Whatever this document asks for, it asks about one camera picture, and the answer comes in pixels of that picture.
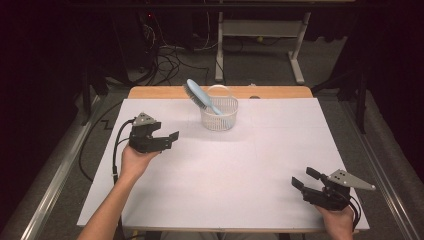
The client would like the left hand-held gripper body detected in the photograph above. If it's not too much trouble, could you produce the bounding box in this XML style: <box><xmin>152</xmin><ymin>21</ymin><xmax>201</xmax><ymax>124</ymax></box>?
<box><xmin>128</xmin><ymin>112</ymin><xmax>163</xmax><ymax>154</ymax></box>

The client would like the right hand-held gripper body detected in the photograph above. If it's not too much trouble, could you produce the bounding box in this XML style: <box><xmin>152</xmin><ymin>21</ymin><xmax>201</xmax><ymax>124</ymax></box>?
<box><xmin>300</xmin><ymin>168</ymin><xmax>377</xmax><ymax>212</ymax></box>

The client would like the light blue hairbrush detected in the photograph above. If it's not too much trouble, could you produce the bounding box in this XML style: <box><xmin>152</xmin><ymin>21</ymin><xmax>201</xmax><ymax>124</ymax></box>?
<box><xmin>182</xmin><ymin>78</ymin><xmax>224</xmax><ymax>116</ymax></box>

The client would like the white slotted plastic basket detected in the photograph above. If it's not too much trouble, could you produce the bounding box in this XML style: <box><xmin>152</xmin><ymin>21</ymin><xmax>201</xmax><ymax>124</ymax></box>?
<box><xmin>199</xmin><ymin>84</ymin><xmax>240</xmax><ymax>132</ymax></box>

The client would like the person's left hand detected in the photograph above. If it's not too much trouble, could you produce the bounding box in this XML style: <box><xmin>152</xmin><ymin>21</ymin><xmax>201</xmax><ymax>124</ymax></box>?
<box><xmin>119</xmin><ymin>144</ymin><xmax>162</xmax><ymax>184</ymax></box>

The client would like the person's right hand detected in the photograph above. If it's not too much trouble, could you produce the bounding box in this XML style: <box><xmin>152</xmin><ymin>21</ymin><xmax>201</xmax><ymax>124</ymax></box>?
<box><xmin>314</xmin><ymin>204</ymin><xmax>356</xmax><ymax>240</ymax></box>

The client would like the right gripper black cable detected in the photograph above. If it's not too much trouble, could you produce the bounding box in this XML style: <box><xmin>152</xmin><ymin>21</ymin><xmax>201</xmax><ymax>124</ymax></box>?
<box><xmin>346</xmin><ymin>195</ymin><xmax>363</xmax><ymax>232</ymax></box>

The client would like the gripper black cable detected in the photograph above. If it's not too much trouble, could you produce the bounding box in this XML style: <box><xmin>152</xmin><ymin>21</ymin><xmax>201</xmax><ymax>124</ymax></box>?
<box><xmin>111</xmin><ymin>118</ymin><xmax>136</xmax><ymax>185</ymax></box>
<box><xmin>346</xmin><ymin>195</ymin><xmax>363</xmax><ymax>232</ymax></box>

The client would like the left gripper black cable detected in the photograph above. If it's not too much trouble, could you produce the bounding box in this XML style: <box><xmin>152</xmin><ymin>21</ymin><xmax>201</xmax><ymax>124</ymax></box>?
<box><xmin>111</xmin><ymin>118</ymin><xmax>136</xmax><ymax>185</ymax></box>

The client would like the metal floor rail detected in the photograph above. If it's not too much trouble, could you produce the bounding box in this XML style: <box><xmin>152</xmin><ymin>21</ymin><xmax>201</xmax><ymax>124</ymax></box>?
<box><xmin>19</xmin><ymin>94</ymin><xmax>103</xmax><ymax>240</ymax></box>
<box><xmin>339</xmin><ymin>99</ymin><xmax>421</xmax><ymax>240</ymax></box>

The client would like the long black floor cable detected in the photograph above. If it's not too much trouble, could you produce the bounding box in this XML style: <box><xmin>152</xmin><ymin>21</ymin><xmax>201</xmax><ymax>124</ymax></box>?
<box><xmin>77</xmin><ymin>99</ymin><xmax>125</xmax><ymax>183</ymax></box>

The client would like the tangle of floor cables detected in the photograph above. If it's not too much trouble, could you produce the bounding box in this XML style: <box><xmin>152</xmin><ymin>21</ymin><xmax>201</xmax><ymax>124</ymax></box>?
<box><xmin>138</xmin><ymin>11</ymin><xmax>221</xmax><ymax>87</ymax></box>

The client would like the white metal table frame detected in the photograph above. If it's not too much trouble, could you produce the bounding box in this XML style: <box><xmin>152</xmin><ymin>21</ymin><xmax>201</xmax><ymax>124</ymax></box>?
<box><xmin>214</xmin><ymin>10</ymin><xmax>312</xmax><ymax>85</ymax></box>

